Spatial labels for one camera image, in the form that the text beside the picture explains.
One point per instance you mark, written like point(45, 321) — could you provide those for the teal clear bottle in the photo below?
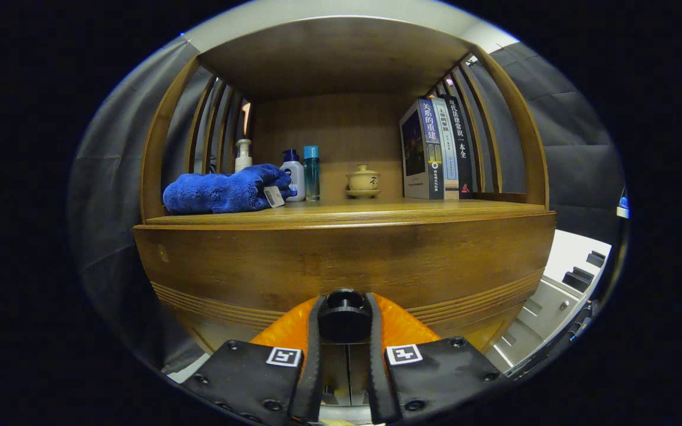
point(311, 174)

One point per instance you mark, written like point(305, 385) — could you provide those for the blue spine book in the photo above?
point(421, 154)

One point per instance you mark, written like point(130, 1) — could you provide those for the wooden countertop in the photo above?
point(376, 208)

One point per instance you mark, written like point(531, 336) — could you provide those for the beige lidded teacup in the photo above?
point(363, 180)

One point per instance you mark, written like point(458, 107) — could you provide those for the folded blue towel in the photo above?
point(216, 192)

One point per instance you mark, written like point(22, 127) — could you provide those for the black spine book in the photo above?
point(463, 148)

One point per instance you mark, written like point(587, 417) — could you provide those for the white spine book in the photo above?
point(449, 148)

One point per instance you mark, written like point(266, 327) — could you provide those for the white drawer cabinet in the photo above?
point(566, 266)

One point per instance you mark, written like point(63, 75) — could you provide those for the white pump bottle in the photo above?
point(243, 157)

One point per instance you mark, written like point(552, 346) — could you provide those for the white bottle blue cap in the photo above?
point(295, 177)

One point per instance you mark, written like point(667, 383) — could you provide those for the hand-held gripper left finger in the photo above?
point(311, 367)

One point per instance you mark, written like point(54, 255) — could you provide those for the wooden cabinet door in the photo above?
point(335, 373)
point(359, 373)

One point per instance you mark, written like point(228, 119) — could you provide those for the black round drawer knob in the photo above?
point(344, 316)

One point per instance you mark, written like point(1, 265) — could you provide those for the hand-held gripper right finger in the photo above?
point(376, 373)

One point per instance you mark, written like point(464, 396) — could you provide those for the white side desk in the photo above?
point(623, 211)

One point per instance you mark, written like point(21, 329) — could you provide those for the brown wooden cabinet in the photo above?
point(335, 53)

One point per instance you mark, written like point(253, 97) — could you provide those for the wooden drawer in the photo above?
point(347, 254)

